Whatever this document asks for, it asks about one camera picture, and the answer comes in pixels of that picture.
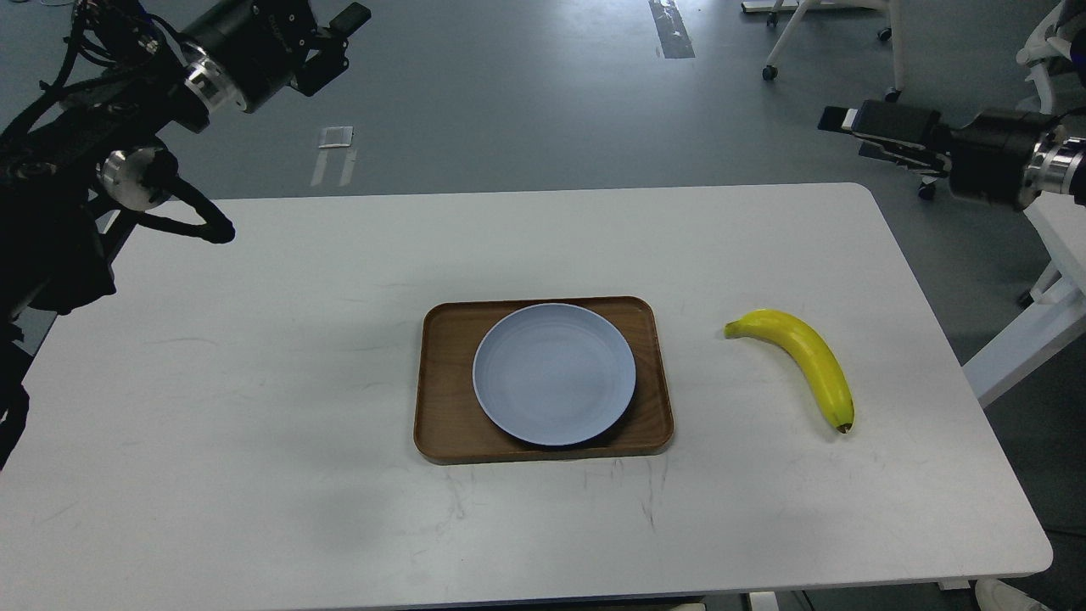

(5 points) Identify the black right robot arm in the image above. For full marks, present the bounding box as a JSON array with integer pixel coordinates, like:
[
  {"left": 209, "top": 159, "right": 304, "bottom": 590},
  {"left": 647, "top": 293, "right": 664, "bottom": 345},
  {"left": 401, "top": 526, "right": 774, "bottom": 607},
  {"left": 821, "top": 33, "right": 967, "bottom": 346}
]
[{"left": 818, "top": 100, "right": 1085, "bottom": 211}]

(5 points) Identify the white office chair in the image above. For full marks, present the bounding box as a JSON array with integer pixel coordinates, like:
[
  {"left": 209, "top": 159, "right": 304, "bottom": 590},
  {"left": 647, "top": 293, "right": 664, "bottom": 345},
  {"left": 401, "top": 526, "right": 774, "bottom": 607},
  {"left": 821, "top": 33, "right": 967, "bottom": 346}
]
[{"left": 918, "top": 1, "right": 1083, "bottom": 205}]

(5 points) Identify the white rolling table frame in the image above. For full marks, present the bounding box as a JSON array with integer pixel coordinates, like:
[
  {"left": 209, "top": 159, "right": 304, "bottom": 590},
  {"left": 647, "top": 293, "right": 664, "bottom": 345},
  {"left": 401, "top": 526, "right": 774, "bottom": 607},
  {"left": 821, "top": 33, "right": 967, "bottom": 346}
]
[{"left": 740, "top": 1, "right": 907, "bottom": 102}]

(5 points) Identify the white side table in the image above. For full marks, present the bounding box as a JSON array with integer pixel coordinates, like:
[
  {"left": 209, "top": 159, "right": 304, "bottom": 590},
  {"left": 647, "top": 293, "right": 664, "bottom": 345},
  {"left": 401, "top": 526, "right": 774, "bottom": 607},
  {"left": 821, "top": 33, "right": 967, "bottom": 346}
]
[{"left": 963, "top": 194, "right": 1085, "bottom": 407}]

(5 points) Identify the grey floor tape strip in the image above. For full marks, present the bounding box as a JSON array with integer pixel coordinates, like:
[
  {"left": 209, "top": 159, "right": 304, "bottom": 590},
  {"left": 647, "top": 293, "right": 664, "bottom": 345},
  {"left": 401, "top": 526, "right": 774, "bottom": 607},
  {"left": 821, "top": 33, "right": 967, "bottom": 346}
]
[{"left": 647, "top": 0, "right": 696, "bottom": 59}]

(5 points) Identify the white shoe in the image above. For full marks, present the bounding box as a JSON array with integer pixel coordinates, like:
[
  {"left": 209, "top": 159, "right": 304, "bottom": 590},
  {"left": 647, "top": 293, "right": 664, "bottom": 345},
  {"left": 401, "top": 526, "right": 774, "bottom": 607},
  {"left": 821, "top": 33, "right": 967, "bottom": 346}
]
[{"left": 974, "top": 580, "right": 1050, "bottom": 611}]

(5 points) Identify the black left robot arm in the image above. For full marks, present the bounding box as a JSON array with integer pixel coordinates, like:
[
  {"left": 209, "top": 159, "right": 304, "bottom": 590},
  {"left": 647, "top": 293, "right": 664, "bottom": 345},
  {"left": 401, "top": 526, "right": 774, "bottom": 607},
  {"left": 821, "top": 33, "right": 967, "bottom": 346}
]
[{"left": 1, "top": 1, "right": 372, "bottom": 460}]

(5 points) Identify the brown wooden tray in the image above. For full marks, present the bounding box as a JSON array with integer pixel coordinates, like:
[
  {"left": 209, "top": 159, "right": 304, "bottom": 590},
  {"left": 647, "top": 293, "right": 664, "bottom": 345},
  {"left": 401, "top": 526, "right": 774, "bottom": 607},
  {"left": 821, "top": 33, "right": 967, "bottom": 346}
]
[{"left": 414, "top": 295, "right": 675, "bottom": 464}]

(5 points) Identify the yellow banana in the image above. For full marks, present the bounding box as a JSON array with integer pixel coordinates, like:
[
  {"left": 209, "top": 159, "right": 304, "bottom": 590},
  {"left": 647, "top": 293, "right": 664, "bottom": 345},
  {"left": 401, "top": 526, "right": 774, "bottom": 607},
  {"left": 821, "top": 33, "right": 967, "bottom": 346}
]
[{"left": 722, "top": 309, "right": 856, "bottom": 434}]

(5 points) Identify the light blue plate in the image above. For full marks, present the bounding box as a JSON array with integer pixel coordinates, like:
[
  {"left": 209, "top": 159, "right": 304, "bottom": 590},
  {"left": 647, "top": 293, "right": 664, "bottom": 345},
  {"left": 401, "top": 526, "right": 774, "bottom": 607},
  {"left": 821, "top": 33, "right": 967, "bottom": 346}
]
[{"left": 472, "top": 303, "right": 636, "bottom": 447}]

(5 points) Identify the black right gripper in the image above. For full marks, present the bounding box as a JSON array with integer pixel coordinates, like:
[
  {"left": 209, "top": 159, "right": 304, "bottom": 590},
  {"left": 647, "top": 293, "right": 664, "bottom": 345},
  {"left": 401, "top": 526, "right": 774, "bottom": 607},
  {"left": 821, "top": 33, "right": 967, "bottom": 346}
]
[{"left": 818, "top": 100, "right": 1063, "bottom": 211}]

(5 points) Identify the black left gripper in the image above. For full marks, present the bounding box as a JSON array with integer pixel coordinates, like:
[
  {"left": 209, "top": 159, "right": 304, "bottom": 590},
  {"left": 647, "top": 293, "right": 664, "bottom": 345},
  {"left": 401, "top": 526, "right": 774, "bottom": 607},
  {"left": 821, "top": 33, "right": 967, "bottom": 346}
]
[{"left": 180, "top": 1, "right": 372, "bottom": 113}]

